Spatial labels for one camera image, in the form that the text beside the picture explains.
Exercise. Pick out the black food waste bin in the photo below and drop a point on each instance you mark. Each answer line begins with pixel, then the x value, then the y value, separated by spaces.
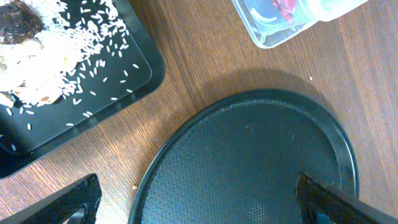
pixel 128 68

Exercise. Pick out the red snack wrapper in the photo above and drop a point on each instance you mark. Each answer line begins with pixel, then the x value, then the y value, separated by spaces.
pixel 285 7

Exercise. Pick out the brown food scrap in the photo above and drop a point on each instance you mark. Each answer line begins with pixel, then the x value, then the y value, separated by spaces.
pixel 18 23

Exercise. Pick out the round black tray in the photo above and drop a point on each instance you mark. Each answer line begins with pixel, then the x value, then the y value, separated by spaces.
pixel 239 159

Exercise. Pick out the clear plastic waste bin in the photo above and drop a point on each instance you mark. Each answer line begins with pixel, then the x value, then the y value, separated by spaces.
pixel 268 29

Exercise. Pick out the pile of rice waste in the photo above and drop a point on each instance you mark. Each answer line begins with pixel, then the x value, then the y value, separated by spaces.
pixel 35 72

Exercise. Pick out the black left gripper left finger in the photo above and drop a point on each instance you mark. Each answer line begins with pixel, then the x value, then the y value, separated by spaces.
pixel 76 203

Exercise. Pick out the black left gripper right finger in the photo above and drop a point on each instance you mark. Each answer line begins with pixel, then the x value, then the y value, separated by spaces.
pixel 324 204

